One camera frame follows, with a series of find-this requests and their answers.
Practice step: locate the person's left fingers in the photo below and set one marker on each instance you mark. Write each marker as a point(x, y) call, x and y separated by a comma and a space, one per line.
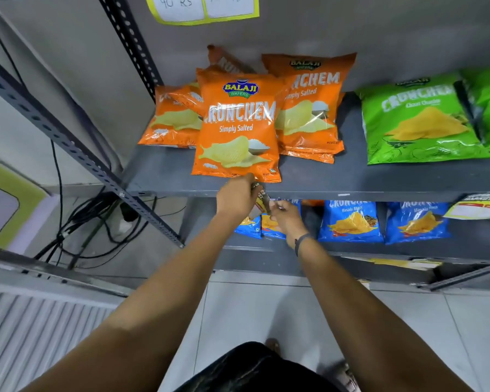
point(256, 189)

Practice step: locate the small dark sachet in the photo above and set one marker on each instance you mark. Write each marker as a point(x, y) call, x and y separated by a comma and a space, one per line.
point(263, 200)

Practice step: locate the black wristband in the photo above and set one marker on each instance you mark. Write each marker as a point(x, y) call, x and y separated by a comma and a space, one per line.
point(301, 240)

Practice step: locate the person's left forearm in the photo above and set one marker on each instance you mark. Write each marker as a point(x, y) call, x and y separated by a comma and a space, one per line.
point(147, 322)

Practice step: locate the grey metal shelf rack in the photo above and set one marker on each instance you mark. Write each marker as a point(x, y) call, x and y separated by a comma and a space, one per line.
point(167, 173)

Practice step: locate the white power adapter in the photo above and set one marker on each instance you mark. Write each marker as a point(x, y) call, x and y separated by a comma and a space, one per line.
point(124, 224)

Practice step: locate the yellow-bordered white price label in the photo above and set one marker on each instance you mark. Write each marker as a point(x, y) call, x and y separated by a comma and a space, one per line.
point(204, 8)

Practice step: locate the blue chips packet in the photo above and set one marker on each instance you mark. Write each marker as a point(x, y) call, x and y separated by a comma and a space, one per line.
point(416, 224)
point(249, 228)
point(351, 222)
point(271, 226)

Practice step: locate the grey metal bar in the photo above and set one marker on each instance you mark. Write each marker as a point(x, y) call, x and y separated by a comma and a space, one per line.
point(53, 269)

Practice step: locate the red yellow shelf card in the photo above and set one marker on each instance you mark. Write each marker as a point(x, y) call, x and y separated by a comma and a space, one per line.
point(477, 208)

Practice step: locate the person's left hand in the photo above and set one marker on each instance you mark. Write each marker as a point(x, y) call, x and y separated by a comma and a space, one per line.
point(235, 197)

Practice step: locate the yellow paper sheets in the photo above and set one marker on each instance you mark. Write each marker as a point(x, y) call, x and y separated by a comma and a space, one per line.
point(396, 263)

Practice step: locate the person's right sandal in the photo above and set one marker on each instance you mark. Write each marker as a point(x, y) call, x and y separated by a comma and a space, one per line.
point(347, 377)

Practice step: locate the person's right fingers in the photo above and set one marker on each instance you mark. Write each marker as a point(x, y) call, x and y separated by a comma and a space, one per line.
point(278, 208)

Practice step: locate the orange chips packet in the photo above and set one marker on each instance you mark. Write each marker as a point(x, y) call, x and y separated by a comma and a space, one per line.
point(226, 59)
point(171, 122)
point(239, 126)
point(310, 155)
point(314, 106)

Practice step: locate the black shorts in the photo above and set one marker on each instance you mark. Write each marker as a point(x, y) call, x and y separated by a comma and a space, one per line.
point(253, 371)

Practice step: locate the person's right hand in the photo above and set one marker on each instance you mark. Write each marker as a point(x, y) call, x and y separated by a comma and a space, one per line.
point(290, 224)

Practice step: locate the green chips packet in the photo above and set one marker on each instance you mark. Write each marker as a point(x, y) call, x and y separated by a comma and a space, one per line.
point(420, 122)
point(488, 106)

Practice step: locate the person's right forearm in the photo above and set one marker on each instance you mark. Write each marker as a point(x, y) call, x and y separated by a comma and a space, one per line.
point(363, 322)

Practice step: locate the green-bordered grey panel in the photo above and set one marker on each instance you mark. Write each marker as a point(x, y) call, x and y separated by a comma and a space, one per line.
point(4, 204)

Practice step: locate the white ribbed panel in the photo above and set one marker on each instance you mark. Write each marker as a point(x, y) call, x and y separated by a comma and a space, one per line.
point(32, 334)

